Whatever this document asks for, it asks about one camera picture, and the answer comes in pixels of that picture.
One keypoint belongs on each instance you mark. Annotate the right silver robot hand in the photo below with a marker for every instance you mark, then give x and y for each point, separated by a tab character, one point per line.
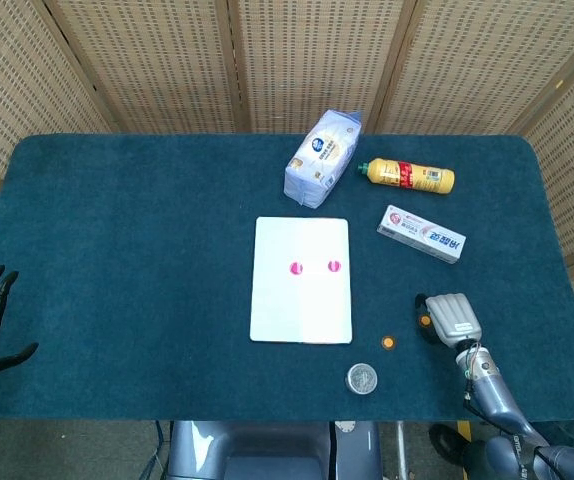
454	320

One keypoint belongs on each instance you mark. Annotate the orange round magnet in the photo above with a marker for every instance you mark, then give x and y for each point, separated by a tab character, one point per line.
388	342
424	320

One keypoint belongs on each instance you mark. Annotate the red round magnet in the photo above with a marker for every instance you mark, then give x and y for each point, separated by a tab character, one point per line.
296	269
334	266

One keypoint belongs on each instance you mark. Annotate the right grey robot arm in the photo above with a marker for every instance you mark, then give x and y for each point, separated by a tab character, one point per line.
497	395

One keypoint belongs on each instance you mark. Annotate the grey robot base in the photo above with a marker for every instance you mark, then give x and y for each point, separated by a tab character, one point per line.
267	450

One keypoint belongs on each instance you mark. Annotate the white rectangular board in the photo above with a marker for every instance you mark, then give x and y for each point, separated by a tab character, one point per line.
312	310

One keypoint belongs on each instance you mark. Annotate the white toothpaste box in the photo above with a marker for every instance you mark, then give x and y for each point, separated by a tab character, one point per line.
419	234

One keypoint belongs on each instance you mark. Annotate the metal table leg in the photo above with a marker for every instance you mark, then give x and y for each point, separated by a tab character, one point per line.
401	450

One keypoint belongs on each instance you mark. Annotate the yellow bottle green cap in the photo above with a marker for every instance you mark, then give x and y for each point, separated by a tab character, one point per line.
417	176

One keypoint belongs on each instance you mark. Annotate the teal tablecloth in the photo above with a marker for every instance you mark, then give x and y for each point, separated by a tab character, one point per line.
142	275

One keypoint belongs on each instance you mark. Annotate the blue white tissue pack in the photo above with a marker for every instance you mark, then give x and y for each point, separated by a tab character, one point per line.
319	160

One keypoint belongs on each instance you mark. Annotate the woven folding screen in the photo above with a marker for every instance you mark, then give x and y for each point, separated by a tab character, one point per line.
167	65

